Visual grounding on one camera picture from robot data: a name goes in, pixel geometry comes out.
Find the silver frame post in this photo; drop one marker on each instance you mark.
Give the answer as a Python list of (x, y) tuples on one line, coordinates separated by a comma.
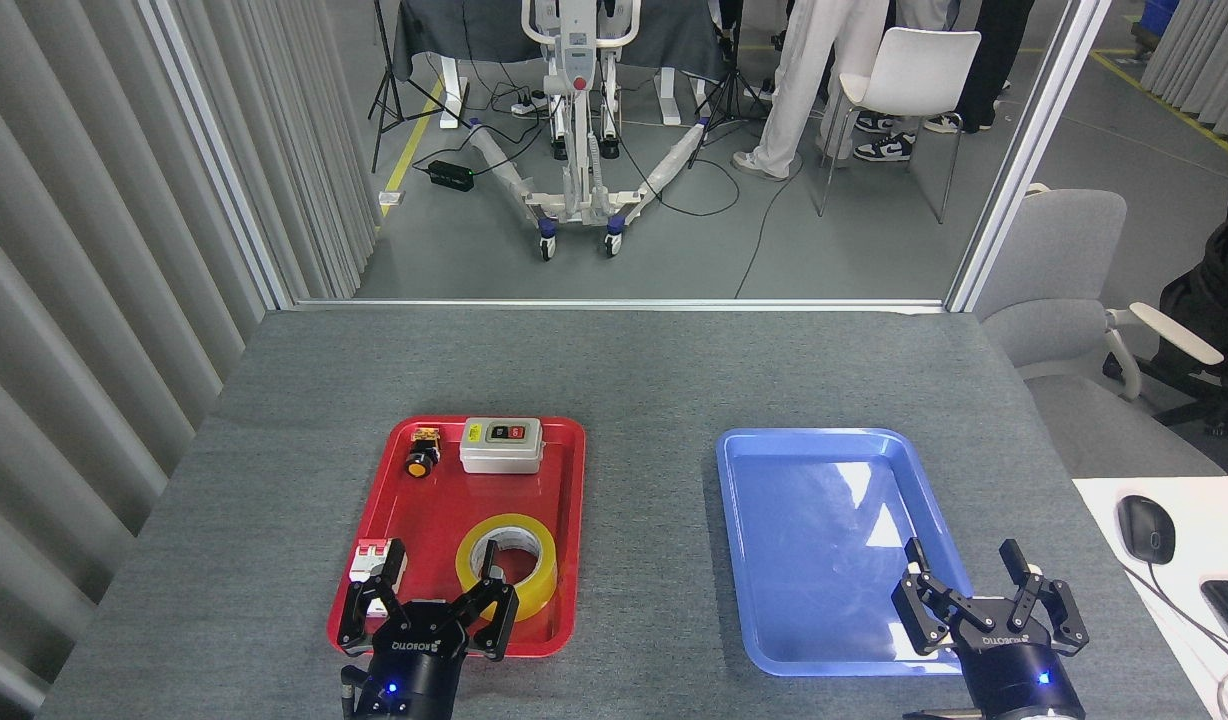
[(1029, 150), (214, 150)]

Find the table with dark cloth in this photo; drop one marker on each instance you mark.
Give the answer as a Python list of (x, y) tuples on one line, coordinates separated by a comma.
[(474, 30)]

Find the person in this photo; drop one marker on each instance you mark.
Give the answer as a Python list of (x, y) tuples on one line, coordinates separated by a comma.
[(804, 80), (994, 60), (884, 150), (1224, 290)]

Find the white desk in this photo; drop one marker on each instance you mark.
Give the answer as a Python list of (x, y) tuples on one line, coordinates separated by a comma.
[(1204, 520)]

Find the white plastic chair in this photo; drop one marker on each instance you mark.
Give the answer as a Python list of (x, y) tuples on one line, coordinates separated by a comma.
[(909, 70)]

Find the yellow tape roll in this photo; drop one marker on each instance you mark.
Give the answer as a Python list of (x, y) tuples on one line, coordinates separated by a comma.
[(539, 580)]

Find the white circuit breaker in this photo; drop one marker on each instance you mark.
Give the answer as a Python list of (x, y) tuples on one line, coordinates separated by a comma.
[(366, 560)]

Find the black power adapter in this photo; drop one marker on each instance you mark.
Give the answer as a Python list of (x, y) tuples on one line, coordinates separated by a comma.
[(450, 175)]

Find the black tripod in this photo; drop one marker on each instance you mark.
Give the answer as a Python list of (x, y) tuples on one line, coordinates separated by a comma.
[(382, 90), (729, 90)]

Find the grey pleated curtain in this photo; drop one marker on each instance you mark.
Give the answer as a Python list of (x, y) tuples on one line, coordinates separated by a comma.
[(74, 250)]

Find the grey office chair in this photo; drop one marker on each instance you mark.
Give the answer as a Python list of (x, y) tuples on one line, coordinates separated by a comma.
[(1059, 260)]

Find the red plastic tray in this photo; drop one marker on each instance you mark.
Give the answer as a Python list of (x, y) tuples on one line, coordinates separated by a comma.
[(424, 510)]

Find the black computer mouse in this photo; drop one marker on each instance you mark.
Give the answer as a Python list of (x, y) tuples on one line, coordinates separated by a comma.
[(1146, 528)]

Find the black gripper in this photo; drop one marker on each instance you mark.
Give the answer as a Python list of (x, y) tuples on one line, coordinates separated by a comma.
[(414, 660), (1014, 670)]

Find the white stand on wheels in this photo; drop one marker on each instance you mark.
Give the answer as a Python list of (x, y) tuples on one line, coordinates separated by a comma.
[(577, 120)]

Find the blue plastic tray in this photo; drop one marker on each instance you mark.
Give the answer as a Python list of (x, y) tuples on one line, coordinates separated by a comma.
[(804, 520)]

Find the grey switch box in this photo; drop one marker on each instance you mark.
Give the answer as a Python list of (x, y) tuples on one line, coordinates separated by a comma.
[(501, 455)]

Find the yellow push button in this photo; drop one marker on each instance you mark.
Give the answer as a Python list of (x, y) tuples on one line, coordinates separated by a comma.
[(419, 463)]

